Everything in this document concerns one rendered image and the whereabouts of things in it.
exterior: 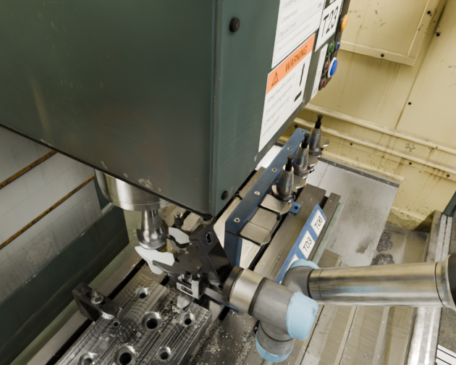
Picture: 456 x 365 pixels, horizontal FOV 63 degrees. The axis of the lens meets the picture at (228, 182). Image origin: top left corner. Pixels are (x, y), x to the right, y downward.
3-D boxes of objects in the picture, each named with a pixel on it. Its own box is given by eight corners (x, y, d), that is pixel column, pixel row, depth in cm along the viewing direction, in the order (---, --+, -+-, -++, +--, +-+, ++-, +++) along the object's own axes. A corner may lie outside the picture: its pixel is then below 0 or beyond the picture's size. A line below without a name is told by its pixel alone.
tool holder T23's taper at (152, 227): (148, 219, 76) (144, 195, 72) (167, 224, 75) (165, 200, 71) (137, 235, 73) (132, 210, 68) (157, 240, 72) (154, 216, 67)
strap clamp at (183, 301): (210, 292, 109) (212, 261, 99) (185, 329, 100) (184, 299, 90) (201, 287, 110) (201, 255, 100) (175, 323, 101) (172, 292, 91)
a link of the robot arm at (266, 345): (302, 327, 82) (312, 300, 75) (282, 374, 75) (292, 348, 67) (269, 311, 85) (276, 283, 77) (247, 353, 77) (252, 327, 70)
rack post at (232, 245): (247, 298, 108) (258, 229, 88) (239, 313, 104) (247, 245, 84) (218, 283, 111) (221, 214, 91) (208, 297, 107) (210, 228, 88)
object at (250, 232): (274, 234, 86) (274, 231, 85) (264, 249, 82) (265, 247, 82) (247, 221, 88) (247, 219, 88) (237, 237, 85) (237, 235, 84)
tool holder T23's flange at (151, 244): (148, 223, 79) (146, 214, 77) (174, 230, 77) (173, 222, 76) (132, 245, 74) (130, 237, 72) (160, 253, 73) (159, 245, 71)
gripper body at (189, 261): (173, 287, 76) (225, 315, 72) (171, 262, 70) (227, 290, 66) (192, 261, 81) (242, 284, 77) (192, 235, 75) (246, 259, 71)
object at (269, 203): (292, 205, 93) (292, 203, 93) (284, 218, 90) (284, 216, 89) (266, 195, 96) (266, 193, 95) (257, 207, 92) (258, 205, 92)
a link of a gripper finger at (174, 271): (149, 271, 71) (193, 282, 70) (148, 266, 70) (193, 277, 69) (158, 252, 75) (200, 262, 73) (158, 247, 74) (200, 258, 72)
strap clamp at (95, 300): (126, 326, 100) (117, 295, 90) (117, 337, 97) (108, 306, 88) (89, 303, 104) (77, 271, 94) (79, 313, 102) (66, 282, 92)
